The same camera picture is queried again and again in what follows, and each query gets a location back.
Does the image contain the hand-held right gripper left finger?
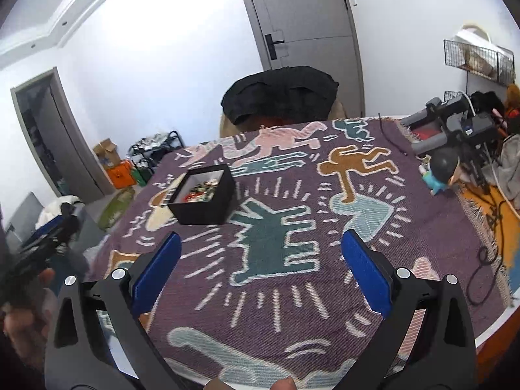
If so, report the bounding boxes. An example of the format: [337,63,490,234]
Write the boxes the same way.
[45,231,183,390]

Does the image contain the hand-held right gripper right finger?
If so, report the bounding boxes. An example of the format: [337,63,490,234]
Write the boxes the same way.
[340,229,478,390]

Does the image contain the black jewelry box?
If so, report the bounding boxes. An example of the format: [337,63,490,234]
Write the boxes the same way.
[167,163,237,225]

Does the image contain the bracelets and necklaces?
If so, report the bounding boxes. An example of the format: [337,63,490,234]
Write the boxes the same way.
[181,179,222,204]

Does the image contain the person's left hand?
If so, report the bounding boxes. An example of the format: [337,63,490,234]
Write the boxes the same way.
[0,267,59,374]

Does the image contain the white cloth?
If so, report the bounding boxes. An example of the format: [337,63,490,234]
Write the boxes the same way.
[36,195,82,230]

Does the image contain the purple printed blanket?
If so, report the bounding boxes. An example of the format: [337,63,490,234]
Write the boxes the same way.
[87,116,513,390]

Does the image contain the orange bag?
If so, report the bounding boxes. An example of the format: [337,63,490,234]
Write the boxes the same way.
[106,160,135,189]

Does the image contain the dark grey side door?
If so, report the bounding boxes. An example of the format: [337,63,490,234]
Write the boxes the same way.
[10,67,108,206]

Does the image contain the teal toy figure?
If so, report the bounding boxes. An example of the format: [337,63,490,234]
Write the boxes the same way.
[420,146,462,196]

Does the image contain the black rack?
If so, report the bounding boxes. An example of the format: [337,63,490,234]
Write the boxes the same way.
[129,130,184,173]

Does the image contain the cardboard box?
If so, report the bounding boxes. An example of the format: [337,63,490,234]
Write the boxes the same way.
[93,138,122,168]

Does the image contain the orange rug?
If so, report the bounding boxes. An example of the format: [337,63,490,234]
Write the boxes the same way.
[459,179,520,293]

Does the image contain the red mat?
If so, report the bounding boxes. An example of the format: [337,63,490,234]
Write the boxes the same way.
[413,127,441,142]

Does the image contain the grey exercise machine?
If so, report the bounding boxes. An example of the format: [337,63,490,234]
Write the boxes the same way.
[400,93,502,183]

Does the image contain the orange plush toy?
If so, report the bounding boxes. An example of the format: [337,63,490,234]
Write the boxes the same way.
[504,83,520,133]

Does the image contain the black floor cables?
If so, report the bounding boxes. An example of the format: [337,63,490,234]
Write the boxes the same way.
[467,187,513,306]

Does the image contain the thin black cable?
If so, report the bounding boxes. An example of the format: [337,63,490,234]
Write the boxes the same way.
[377,113,409,156]

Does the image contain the black wire wall basket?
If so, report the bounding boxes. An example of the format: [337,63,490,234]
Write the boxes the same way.
[443,24,516,87]

